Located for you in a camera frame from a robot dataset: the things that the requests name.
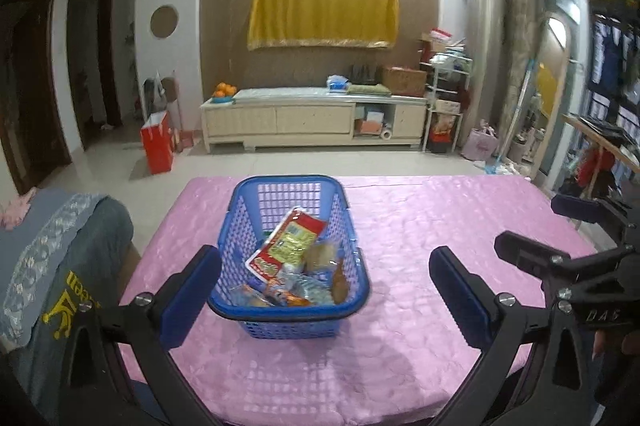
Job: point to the red paper bag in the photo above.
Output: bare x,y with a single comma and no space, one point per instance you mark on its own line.
157,145

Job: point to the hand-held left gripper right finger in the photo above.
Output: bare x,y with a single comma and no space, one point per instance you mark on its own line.
460,296

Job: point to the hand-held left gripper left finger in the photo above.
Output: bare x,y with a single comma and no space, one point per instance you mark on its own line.
192,296

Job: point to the beige patterned curtain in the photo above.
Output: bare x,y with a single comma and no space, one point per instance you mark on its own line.
517,30

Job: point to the yellow cloth cover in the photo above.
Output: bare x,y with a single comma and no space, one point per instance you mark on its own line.
320,13

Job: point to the light blue chip packet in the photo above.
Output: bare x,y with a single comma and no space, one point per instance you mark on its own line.
316,288

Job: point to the hanging dark clothes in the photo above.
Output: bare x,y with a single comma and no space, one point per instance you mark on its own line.
610,50

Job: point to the light blue wafer packet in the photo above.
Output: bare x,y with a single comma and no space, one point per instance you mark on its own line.
242,297

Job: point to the round brown wall niche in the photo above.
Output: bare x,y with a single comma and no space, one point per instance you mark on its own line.
165,21

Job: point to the pink bag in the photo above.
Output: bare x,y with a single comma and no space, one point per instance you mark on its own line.
479,145

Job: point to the blue plastic basket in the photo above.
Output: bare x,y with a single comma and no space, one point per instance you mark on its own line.
290,326

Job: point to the large red silver snack packet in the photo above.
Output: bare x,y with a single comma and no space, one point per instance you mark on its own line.
287,241

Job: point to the brown cardboard box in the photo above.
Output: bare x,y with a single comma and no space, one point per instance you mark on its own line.
405,80

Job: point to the cream TV cabinet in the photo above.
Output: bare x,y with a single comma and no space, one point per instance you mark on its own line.
280,118

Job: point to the grey garment yellow print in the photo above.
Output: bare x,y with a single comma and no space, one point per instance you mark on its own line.
100,246

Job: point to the long orange snack packet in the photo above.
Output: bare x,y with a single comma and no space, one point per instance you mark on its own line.
285,297

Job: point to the dark wooden door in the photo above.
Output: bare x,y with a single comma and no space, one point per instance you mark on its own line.
35,105

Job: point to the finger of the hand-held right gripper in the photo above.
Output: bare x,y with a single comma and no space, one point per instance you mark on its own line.
572,207
525,251

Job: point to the orange box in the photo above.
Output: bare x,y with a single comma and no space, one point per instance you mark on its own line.
367,128

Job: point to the silver standing air conditioner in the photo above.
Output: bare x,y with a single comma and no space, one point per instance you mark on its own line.
485,55

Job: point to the pink cloth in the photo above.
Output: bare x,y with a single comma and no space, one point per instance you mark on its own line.
15,208

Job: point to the pile of oranges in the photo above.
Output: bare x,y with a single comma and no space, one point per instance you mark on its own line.
224,89

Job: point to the white metal shelf rack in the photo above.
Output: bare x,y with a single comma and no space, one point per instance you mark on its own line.
429,125

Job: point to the yellow orange snack packet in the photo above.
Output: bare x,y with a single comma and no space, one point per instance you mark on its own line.
340,283

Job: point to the green cushion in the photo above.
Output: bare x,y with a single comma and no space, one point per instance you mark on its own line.
367,89

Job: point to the red garment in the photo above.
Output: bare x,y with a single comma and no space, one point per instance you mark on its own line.
595,165

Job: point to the arched wooden mirror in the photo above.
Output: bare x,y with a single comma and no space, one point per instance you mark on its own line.
557,50

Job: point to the blue-grey lace cloth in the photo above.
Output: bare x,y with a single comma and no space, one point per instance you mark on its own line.
45,256

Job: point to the person's right hand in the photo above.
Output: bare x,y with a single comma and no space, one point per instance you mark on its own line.
600,347

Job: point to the pink quilted tablecloth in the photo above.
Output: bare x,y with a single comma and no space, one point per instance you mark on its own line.
400,216

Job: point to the light blue box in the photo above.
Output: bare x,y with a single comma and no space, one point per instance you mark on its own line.
372,111

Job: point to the blue fruit plate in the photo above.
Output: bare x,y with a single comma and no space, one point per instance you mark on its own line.
222,99

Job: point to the white paper roll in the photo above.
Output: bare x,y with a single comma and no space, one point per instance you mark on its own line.
386,133

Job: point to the red white box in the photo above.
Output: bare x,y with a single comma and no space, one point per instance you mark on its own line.
441,35

